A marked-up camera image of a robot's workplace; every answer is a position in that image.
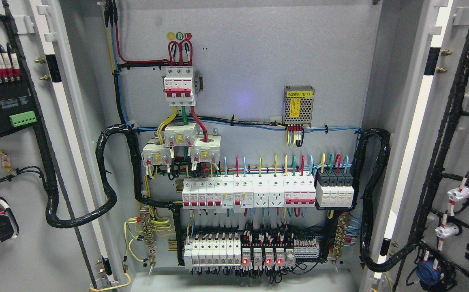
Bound black spiral cable loom right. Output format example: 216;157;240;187
356;128;393;273

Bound red white main breaker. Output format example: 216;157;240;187
163;65;198;107

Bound black surge protector block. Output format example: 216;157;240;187
315;170;355;211

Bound black spiral cable loom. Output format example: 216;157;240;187
36;124;143;228
356;128;393;273

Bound white current transformers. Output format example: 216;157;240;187
141;122;221;167

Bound white lower breaker row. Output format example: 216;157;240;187
184;233;247;273

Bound grey cabinet door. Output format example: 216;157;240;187
0;0;129;292
356;0;469;292

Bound white socket breaker row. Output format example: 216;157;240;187
181;173;316;213

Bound black spiral cable loom left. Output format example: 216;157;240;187
36;124;143;228

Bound black digital power meter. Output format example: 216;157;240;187
0;43;39;137

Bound perforated metal power supply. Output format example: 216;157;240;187
283;86;315;125

